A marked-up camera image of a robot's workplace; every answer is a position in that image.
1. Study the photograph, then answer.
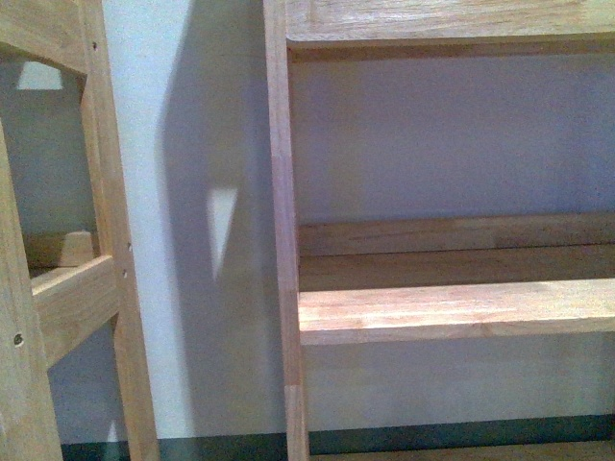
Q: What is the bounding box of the wooden shelf unit left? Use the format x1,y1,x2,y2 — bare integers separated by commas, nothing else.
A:
1,1,160,460

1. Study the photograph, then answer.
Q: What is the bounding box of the wooden shelf unit right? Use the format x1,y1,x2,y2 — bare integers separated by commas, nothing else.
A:
263,1,614,460

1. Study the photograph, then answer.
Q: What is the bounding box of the wooden shelf unit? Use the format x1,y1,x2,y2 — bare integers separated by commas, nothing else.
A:
263,1,614,460
1,1,160,460

